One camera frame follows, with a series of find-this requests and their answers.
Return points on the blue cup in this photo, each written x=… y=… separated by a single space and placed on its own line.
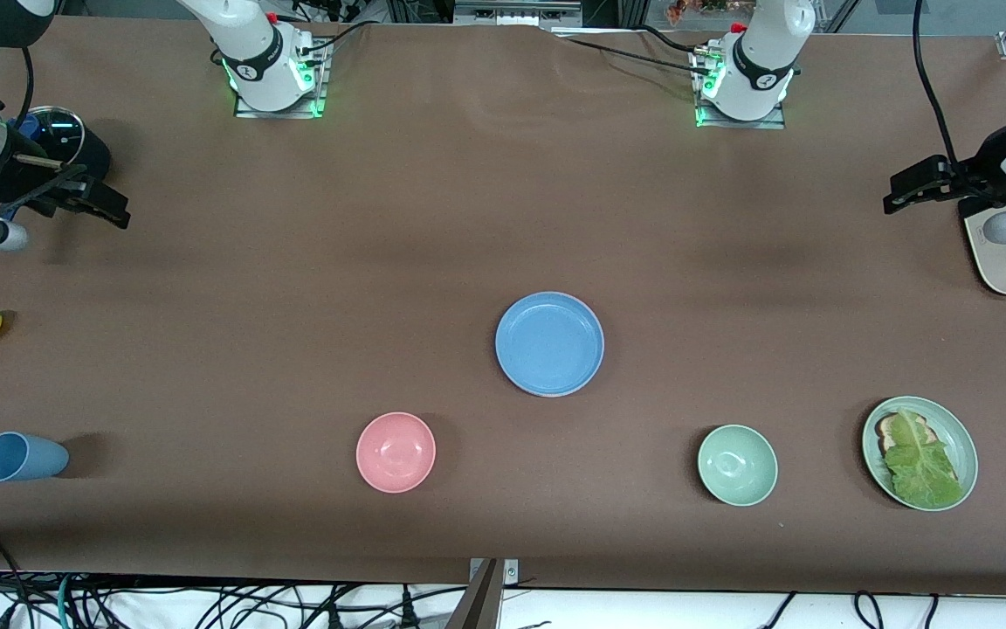
x=18 y=456

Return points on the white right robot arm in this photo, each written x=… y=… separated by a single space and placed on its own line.
x=250 y=52

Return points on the green bowl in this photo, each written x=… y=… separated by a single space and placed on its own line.
x=737 y=465

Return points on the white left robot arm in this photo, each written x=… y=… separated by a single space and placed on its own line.
x=765 y=61

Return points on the green plate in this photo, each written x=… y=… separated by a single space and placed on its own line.
x=957 y=432

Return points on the blue plate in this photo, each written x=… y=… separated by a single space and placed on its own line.
x=549 y=343

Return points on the dark blue saucepan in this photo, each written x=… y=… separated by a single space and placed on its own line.
x=97 y=153

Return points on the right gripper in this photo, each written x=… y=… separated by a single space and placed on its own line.
x=24 y=181

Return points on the colourful flower bunch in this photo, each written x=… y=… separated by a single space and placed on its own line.
x=704 y=9

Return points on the small silver bracket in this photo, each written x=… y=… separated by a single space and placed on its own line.
x=512 y=570

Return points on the grey metal bracket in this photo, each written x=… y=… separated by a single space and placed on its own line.
x=516 y=10

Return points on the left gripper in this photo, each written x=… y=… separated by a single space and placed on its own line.
x=981 y=166

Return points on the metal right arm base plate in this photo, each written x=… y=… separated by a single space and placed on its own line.
x=280 y=112

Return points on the green lettuce leaf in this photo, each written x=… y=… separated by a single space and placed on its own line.
x=922 y=472

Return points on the pink bowl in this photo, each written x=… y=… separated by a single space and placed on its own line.
x=396 y=452

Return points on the glass lid blue knob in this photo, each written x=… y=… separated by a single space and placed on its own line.
x=62 y=131

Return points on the toasted bread slice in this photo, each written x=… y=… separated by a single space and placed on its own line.
x=885 y=432

